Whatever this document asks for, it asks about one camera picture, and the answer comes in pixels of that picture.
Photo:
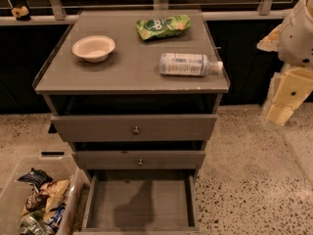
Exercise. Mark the blue snack packet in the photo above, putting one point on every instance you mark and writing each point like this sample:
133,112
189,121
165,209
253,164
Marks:
55,220

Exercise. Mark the white paper bowl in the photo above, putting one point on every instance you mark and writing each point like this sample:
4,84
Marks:
93,49

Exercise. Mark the metal window railing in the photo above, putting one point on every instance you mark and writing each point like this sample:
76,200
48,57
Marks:
156,7

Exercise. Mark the grey top drawer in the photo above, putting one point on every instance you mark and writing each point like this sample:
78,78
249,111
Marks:
134,128

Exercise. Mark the green soda can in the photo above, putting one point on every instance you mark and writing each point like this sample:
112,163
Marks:
32,225

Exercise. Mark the tan snack bag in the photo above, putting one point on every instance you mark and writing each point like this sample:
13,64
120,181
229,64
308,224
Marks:
55,192

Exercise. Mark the dark blue snack bag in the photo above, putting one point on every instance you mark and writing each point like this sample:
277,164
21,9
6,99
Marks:
36,178

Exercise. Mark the grey open bottom drawer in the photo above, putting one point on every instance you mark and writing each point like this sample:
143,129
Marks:
141,202

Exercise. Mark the grey middle drawer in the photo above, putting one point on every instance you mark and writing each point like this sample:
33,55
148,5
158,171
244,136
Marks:
139,159

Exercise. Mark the green snack bag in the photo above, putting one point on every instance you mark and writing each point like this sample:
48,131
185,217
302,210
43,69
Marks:
163,28

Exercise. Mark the blue plastic bottle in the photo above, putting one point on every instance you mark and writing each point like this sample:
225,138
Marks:
188,65

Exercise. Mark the clear plastic storage bin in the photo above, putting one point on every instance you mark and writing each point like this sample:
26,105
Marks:
14,194

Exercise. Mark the small yellow black object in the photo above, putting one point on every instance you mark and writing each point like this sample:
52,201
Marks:
21,13

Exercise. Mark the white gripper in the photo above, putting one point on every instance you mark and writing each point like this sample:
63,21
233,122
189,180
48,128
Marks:
297,38

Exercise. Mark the brown snack bag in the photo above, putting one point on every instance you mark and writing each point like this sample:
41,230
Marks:
34,202

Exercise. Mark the grey drawer cabinet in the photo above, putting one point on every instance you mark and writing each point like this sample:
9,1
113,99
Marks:
128,82

